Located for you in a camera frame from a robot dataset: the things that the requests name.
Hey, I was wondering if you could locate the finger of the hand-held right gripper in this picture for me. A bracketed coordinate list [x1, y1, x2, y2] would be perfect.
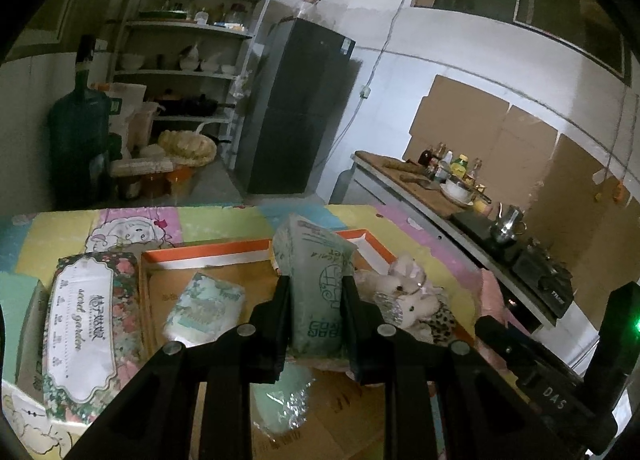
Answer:
[474, 315, 539, 381]

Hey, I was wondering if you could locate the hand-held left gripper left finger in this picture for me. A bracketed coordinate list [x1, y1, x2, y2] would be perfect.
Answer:
[65, 275, 291, 460]

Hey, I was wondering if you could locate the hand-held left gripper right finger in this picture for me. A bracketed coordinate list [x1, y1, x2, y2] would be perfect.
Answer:
[341, 275, 586, 460]

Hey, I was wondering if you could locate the white plush toy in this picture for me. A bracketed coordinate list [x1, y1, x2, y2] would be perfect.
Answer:
[394, 287, 449, 329]

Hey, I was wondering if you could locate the pale pink bunny plush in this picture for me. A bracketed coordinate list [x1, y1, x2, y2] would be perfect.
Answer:
[357, 254, 427, 302]

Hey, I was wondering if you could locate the leopard print plush toy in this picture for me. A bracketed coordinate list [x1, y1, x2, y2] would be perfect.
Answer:
[414, 302, 456, 346]

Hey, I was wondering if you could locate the pale green printed bag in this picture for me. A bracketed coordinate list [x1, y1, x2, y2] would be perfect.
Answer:
[271, 213, 359, 360]

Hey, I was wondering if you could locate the small floral tissue pack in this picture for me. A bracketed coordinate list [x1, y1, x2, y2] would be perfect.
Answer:
[163, 271, 247, 349]

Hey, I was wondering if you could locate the cardboard box with orange rim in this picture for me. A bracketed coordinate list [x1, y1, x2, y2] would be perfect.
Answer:
[138, 227, 481, 460]

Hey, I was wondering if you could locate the black gas stove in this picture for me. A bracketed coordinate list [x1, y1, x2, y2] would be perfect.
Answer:
[509, 239, 576, 319]

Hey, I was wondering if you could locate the metal kettle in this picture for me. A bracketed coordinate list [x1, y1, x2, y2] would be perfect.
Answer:
[488, 202, 527, 246]

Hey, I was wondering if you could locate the black cooktop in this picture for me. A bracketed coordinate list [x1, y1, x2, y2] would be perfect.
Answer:
[452, 209, 531, 261]

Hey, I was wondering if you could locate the grey gas cylinder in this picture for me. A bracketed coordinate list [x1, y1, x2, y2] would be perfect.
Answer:
[327, 169, 354, 204]

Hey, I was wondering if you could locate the white bowl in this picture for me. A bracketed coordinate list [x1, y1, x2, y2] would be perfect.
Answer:
[439, 175, 475, 206]

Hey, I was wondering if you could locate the wooden cutting board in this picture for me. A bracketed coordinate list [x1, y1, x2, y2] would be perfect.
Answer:
[354, 149, 464, 221]

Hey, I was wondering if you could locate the crumpled floral white cloth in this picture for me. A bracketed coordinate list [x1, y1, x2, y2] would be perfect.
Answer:
[41, 251, 145, 425]

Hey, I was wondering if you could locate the orange plastic basin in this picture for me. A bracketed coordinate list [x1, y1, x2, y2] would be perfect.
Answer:
[142, 165, 194, 196]

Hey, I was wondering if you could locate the row of condiment bottles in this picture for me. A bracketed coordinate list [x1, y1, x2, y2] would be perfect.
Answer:
[418, 141, 489, 191]

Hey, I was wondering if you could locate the yellow woven basket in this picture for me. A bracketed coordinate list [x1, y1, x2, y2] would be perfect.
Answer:
[157, 129, 218, 170]

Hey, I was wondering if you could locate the dark grey refrigerator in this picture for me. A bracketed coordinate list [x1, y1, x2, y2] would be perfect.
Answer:
[232, 17, 362, 196]

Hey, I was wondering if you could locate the black frying pan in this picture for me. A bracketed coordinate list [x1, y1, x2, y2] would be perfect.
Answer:
[152, 92, 236, 117]

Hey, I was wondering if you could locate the white sack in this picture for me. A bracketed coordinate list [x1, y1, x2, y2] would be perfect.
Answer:
[106, 82, 151, 147]

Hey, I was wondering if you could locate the white metal shelf rack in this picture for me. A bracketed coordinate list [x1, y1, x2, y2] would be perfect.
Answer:
[107, 0, 274, 171]

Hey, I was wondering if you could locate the blue water jug with pump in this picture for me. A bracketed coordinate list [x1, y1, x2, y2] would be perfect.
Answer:
[47, 35, 114, 206]

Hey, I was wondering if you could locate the row of white bowls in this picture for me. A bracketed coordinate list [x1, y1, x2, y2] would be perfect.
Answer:
[117, 42, 236, 76]

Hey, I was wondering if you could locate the glass jar with red lid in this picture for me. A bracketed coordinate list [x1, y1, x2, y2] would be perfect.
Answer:
[294, 0, 321, 22]

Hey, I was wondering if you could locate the cardboard wall sheet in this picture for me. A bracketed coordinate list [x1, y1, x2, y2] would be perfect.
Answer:
[402, 74, 640, 281]

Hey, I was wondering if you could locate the glass door wall cabinet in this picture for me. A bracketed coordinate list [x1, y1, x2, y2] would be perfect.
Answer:
[0, 0, 146, 66]

